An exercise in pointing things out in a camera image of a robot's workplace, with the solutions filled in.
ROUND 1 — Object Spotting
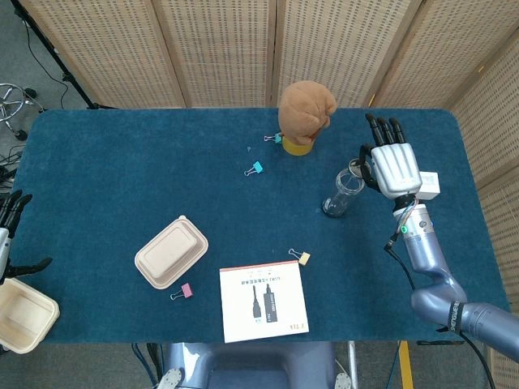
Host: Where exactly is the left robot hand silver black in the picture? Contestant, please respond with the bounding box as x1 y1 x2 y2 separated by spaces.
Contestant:
0 190 53 284

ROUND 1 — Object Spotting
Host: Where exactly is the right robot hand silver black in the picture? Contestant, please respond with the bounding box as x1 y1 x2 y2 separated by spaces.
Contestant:
355 113 423 200

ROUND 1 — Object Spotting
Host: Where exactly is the clear glass jar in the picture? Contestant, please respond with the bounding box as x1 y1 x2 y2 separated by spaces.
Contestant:
321 167 365 218

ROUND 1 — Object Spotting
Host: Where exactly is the white cardboard box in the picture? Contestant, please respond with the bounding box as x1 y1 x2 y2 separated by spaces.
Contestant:
419 170 441 201

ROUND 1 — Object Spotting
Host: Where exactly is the yellow tape roll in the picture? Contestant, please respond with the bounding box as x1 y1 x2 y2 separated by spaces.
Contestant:
282 136 314 156

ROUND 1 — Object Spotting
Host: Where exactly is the chrome stool base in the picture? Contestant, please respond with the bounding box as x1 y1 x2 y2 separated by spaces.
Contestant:
0 83 45 142

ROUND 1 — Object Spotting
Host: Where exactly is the beige open pulp container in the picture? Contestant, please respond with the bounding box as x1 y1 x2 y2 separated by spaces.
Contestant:
0 279 61 355

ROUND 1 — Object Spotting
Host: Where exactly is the brown plush toy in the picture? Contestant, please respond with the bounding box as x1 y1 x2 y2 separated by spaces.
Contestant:
277 80 338 145

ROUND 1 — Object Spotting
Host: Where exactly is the blue table cloth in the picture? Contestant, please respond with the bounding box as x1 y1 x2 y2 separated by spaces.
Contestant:
3 107 513 345

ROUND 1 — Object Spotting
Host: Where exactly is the yellow binder clip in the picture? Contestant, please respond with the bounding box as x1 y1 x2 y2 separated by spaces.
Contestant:
288 248 311 267

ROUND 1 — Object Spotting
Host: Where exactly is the beige closed pulp lunch box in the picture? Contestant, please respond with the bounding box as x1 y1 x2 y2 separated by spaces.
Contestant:
134 215 209 290

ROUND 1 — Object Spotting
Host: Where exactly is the white product box with print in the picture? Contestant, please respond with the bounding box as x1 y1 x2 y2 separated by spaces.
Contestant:
219 260 310 344

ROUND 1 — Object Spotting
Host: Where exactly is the pink binder clip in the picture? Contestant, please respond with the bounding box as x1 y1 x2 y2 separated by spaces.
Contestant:
169 283 194 301

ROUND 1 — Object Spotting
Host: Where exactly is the yellow floor tape strip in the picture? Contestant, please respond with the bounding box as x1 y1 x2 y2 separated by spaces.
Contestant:
398 340 414 389

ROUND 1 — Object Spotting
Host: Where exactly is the metal table leg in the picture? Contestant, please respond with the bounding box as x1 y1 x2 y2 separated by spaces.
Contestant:
347 340 360 389

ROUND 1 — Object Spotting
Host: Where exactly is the wooden woven folding screen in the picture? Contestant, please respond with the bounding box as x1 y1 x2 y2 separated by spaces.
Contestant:
18 0 519 389

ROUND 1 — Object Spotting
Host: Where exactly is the blue-grey robot torso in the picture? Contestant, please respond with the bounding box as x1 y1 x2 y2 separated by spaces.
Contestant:
156 342 354 389

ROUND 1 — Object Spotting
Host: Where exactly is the black cable bundle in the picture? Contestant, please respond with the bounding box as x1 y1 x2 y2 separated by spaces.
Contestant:
0 143 24 191

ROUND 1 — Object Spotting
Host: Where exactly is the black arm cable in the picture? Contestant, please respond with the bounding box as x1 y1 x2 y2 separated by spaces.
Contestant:
384 233 498 389

